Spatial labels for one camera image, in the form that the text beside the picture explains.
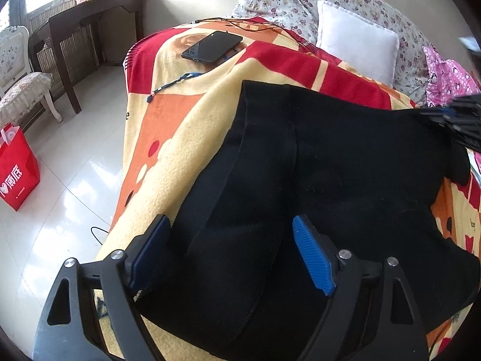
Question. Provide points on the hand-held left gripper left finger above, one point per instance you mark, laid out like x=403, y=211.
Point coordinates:
x=150, y=252

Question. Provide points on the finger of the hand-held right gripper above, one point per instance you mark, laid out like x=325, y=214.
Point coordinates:
x=460, y=129
x=468, y=102

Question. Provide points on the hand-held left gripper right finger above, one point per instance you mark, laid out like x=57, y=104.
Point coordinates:
x=312, y=255

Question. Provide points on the black pants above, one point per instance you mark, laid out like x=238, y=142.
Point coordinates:
x=338, y=158

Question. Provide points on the pink penguin print blanket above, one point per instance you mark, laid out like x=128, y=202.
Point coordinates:
x=447, y=75

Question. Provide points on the red orange printed blanket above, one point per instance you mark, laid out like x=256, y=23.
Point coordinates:
x=180, y=150

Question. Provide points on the white pillow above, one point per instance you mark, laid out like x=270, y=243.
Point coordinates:
x=353, y=41

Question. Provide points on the floral pillow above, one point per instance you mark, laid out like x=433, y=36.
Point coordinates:
x=270, y=3
x=375, y=7

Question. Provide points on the red shopping bag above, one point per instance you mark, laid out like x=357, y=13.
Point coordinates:
x=18, y=173

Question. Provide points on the white upholstered chair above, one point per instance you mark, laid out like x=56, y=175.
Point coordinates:
x=22, y=86

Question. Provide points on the black smartphone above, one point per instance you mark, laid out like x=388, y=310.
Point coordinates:
x=212, y=47

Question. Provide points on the woven radiator cover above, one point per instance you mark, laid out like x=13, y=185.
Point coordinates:
x=80, y=49

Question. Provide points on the dark wooden desk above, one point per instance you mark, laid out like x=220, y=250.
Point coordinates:
x=94, y=7

